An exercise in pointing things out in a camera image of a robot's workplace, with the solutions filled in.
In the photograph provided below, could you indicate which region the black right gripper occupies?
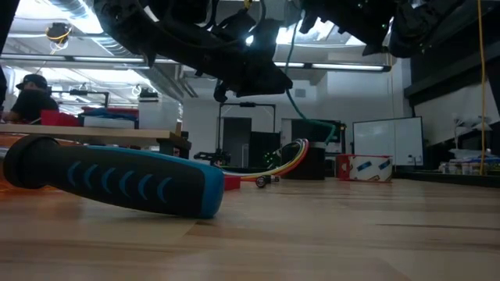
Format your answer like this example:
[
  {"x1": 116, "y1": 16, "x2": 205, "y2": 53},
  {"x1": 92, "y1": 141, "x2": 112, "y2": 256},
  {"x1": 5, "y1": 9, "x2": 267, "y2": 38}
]
[{"x1": 299, "y1": 0, "x2": 394, "y2": 56}]

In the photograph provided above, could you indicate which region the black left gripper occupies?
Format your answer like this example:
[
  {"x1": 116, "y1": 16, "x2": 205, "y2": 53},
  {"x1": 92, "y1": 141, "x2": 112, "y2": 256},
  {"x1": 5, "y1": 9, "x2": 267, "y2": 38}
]
[{"x1": 183, "y1": 15, "x2": 295, "y2": 104}]

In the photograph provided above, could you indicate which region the grey wire piece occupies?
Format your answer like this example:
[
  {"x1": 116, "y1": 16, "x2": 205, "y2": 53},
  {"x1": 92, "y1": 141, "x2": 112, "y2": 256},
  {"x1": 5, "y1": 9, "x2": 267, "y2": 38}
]
[{"x1": 284, "y1": 15, "x2": 338, "y2": 144}]

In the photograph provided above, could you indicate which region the red terminal block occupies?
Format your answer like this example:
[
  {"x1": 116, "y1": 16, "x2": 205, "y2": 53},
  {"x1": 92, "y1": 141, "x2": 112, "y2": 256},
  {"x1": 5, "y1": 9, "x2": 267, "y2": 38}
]
[{"x1": 223, "y1": 174, "x2": 242, "y2": 192}]

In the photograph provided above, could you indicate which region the chisel with blue-black handle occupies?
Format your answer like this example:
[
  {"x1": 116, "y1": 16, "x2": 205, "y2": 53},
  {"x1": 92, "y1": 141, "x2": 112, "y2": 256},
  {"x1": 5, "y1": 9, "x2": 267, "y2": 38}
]
[{"x1": 0, "y1": 134, "x2": 227, "y2": 219}]

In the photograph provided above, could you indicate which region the red and white small box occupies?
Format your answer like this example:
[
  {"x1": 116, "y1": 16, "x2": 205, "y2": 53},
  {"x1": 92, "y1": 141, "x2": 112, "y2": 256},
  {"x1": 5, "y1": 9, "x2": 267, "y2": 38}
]
[{"x1": 335, "y1": 153, "x2": 394, "y2": 183}]

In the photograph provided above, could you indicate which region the black LED light bar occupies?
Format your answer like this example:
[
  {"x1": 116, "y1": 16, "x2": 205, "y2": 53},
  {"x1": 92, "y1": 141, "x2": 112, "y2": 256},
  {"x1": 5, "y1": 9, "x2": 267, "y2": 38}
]
[{"x1": 0, "y1": 53, "x2": 392, "y2": 74}]

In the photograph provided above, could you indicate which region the black computer tower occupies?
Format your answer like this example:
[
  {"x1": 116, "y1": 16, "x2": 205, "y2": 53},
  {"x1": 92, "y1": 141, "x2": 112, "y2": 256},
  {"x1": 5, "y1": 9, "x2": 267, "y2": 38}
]
[{"x1": 248, "y1": 130, "x2": 282, "y2": 169}]

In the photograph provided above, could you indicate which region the black equipment cabinet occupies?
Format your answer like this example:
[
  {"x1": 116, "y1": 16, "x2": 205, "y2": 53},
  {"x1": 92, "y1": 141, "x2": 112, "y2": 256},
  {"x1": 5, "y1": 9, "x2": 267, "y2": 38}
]
[{"x1": 280, "y1": 118, "x2": 349, "y2": 165}]

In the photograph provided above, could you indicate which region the white storage box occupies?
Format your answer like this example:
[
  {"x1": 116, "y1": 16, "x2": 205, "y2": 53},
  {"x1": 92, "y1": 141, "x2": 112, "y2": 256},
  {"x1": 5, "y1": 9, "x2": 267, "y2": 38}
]
[{"x1": 137, "y1": 96, "x2": 184, "y2": 132}]

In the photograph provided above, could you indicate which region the small black plug connector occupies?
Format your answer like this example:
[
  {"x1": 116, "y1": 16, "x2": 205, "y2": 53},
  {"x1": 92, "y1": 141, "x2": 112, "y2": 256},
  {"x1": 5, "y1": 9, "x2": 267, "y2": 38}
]
[{"x1": 255, "y1": 174, "x2": 281, "y2": 189}]

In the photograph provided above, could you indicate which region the white plastic tray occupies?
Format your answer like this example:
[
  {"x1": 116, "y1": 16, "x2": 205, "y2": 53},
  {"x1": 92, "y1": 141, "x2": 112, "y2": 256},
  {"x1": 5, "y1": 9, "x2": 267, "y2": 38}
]
[{"x1": 83, "y1": 116, "x2": 137, "y2": 130}]

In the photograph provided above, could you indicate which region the blue fabric bundle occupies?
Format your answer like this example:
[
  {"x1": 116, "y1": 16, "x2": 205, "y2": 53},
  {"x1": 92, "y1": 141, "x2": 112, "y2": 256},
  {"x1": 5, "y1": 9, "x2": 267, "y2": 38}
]
[{"x1": 77, "y1": 108, "x2": 140, "y2": 123}]

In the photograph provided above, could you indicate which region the whiteboard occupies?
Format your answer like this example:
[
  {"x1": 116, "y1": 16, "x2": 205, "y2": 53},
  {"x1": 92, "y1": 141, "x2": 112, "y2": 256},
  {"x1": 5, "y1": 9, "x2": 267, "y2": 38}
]
[{"x1": 352, "y1": 116, "x2": 424, "y2": 168}]

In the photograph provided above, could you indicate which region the wooden workbench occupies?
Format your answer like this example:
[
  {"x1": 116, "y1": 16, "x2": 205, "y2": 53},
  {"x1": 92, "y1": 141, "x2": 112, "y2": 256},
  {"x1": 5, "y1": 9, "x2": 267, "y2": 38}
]
[{"x1": 0, "y1": 123, "x2": 192, "y2": 157}]

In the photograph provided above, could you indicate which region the white lamp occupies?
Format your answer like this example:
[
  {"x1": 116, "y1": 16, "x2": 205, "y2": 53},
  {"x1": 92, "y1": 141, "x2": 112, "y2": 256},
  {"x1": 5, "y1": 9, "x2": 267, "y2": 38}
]
[{"x1": 452, "y1": 112, "x2": 494, "y2": 136}]

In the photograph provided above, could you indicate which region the red plastic bin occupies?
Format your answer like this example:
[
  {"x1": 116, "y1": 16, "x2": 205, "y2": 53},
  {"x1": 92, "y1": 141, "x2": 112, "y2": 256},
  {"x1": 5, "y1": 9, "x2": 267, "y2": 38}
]
[{"x1": 40, "y1": 109, "x2": 82, "y2": 128}]

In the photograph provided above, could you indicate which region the row of supply boxes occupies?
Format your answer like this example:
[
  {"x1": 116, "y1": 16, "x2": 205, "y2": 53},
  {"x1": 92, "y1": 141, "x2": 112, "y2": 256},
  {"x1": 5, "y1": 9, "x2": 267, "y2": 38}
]
[{"x1": 437, "y1": 148, "x2": 500, "y2": 176}]

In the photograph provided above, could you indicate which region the person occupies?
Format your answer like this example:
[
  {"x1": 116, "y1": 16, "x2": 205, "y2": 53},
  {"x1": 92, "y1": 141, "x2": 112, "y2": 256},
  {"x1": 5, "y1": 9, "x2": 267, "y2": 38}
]
[{"x1": 3, "y1": 73, "x2": 59, "y2": 124}]

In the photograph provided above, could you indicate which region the black metal gantry frame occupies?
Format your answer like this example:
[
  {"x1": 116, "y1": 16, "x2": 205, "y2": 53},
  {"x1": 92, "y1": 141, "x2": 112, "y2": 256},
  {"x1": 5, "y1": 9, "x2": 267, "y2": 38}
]
[
  {"x1": 50, "y1": 86, "x2": 110, "y2": 112},
  {"x1": 217, "y1": 101, "x2": 277, "y2": 157}
]

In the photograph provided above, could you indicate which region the rainbow ribbon cable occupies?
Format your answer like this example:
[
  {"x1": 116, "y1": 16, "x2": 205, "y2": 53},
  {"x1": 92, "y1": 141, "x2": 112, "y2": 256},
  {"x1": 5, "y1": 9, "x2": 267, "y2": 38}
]
[{"x1": 222, "y1": 137, "x2": 311, "y2": 181}]

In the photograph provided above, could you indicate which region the black camera device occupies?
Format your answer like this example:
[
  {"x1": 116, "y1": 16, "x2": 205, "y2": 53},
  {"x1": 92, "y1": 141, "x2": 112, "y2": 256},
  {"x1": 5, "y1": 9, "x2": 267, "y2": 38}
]
[{"x1": 138, "y1": 87, "x2": 159, "y2": 103}]

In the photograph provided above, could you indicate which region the black ceiling-mounted camera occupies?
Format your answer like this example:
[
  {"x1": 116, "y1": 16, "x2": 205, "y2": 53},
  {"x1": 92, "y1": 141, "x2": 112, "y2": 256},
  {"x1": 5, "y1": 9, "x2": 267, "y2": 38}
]
[{"x1": 45, "y1": 22, "x2": 74, "y2": 52}]

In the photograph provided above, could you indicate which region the yellow extension cord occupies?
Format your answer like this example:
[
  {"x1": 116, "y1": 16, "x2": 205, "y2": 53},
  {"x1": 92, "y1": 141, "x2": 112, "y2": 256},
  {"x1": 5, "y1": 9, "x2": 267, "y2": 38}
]
[{"x1": 476, "y1": 0, "x2": 488, "y2": 176}]

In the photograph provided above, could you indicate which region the black aluminium table frame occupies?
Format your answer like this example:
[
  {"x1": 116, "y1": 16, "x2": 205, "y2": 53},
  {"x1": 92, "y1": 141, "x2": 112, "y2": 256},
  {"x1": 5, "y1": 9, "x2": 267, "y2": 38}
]
[{"x1": 392, "y1": 169, "x2": 500, "y2": 188}]

